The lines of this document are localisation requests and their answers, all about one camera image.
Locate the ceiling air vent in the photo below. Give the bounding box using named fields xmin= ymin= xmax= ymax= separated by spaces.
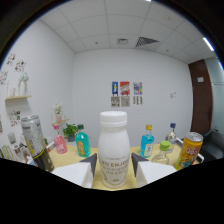
xmin=135 ymin=36 xmax=160 ymax=48

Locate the wall sticker cluster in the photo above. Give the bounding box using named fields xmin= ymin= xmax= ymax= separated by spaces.
xmin=0 ymin=70 xmax=9 ymax=86
xmin=14 ymin=59 xmax=27 ymax=73
xmin=5 ymin=53 xmax=17 ymax=67
xmin=9 ymin=110 xmax=22 ymax=128

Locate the small wooden wall shelf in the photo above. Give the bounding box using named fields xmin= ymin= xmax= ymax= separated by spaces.
xmin=51 ymin=118 xmax=70 ymax=127

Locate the clear bottle green cap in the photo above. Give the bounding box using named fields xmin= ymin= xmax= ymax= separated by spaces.
xmin=150 ymin=140 xmax=172 ymax=166

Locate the small pink bottle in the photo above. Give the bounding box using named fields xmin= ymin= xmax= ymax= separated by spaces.
xmin=53 ymin=124 xmax=69 ymax=155

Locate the multicoloured wall poster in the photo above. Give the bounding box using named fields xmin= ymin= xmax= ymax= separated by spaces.
xmin=133 ymin=81 xmax=143 ymax=96

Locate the yellow drink can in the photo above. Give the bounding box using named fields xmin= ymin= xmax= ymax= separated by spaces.
xmin=174 ymin=131 xmax=204 ymax=171

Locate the clear bottle blue cap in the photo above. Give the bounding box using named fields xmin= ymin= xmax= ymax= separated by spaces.
xmin=165 ymin=122 xmax=178 ymax=154

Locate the blue wall poster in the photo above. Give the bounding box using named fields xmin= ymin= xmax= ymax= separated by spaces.
xmin=111 ymin=81 xmax=119 ymax=97

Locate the white flower vase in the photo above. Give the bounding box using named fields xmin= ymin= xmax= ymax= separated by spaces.
xmin=54 ymin=102 xmax=65 ymax=124

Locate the small teal bottle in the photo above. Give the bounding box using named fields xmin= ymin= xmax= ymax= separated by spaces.
xmin=75 ymin=123 xmax=92 ymax=158

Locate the small square ceiling vent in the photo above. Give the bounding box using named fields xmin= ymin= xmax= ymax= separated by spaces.
xmin=117 ymin=37 xmax=129 ymax=46

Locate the red wall poster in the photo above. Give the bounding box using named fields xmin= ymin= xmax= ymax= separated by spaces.
xmin=119 ymin=81 xmax=131 ymax=97

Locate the ceiling light strip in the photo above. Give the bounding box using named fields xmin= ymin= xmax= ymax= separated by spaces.
xmin=202 ymin=36 xmax=215 ymax=52

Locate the brown door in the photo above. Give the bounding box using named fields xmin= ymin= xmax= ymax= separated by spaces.
xmin=188 ymin=59 xmax=214 ymax=136

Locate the light blue bottle yellow cap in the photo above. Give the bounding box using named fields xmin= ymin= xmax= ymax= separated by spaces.
xmin=139 ymin=124 xmax=155 ymax=159

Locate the green potted plant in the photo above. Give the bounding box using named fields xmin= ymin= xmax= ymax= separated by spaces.
xmin=62 ymin=123 xmax=79 ymax=143

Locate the white milk bottle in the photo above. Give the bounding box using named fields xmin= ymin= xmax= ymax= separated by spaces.
xmin=97 ymin=110 xmax=131 ymax=190

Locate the tall black silver can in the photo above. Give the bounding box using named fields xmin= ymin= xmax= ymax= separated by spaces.
xmin=20 ymin=114 xmax=55 ymax=173

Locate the grey wall panel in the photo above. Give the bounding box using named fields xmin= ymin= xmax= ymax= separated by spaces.
xmin=7 ymin=132 xmax=17 ymax=145

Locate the black chair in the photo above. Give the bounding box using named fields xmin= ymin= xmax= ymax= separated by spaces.
xmin=199 ymin=129 xmax=224 ymax=163

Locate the grey wall print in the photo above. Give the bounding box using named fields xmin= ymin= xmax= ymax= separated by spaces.
xmin=120 ymin=95 xmax=131 ymax=108
xmin=110 ymin=96 xmax=121 ymax=108
xmin=132 ymin=95 xmax=143 ymax=106

